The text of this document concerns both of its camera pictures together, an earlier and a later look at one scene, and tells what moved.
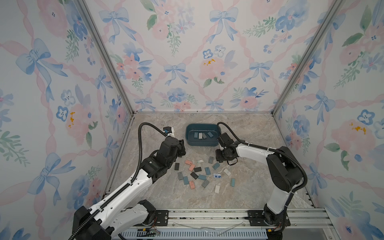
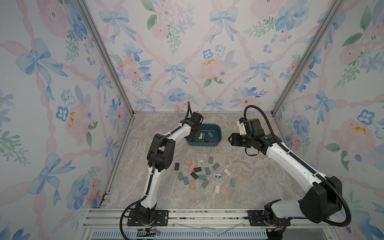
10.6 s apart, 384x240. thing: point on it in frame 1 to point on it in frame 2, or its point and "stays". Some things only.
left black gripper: x=181 y=147 to x=198 y=129
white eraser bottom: x=217 y=189 stays
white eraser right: x=227 y=172 stays
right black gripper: x=218 y=157 to x=235 y=139
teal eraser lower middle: x=202 y=177 stays
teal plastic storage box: x=202 y=134 stays
